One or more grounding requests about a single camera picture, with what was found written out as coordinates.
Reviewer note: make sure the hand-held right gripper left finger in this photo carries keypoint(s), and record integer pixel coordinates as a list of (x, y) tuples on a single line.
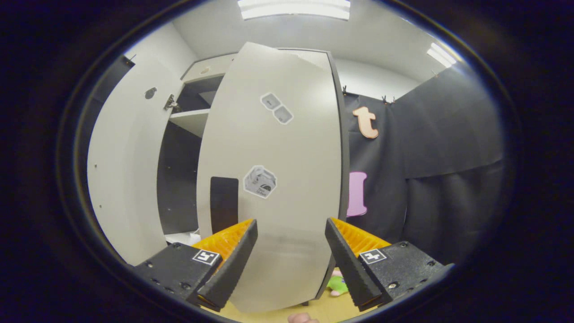
[(233, 269)]

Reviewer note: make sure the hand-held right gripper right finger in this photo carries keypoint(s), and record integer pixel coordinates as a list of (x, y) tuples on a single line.
[(347, 269)]

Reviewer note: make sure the grey shoe cabinet door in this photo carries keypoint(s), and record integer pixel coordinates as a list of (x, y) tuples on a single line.
[(296, 202), (125, 179)]

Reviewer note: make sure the pink green plush toy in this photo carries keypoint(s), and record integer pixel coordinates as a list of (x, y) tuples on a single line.
[(336, 285)]

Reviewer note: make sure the black backdrop cloth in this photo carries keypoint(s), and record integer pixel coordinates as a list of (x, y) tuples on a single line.
[(448, 179)]

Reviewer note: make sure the ceiling light panel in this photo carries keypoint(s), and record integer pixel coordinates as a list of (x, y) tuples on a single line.
[(441, 54), (293, 9)]

